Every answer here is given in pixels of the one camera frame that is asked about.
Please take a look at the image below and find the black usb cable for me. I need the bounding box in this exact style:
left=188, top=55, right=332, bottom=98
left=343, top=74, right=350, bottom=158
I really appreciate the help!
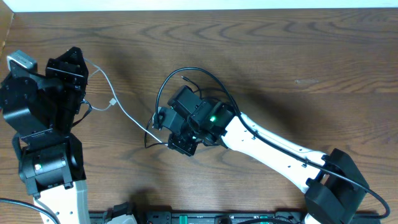
left=144, top=75, right=237, bottom=149

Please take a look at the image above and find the white usb cable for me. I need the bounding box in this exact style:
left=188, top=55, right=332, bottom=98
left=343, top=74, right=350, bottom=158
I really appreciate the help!
left=81, top=57, right=169, bottom=146

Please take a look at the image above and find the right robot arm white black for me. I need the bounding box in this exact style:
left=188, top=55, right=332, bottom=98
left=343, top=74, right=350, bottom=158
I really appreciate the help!
left=158, top=85, right=368, bottom=223

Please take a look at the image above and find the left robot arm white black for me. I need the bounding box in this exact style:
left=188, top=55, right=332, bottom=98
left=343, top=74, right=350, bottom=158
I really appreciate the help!
left=1, top=47, right=90, bottom=223

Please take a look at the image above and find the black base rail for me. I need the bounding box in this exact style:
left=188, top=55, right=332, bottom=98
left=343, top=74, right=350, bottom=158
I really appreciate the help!
left=89, top=202, right=381, bottom=224

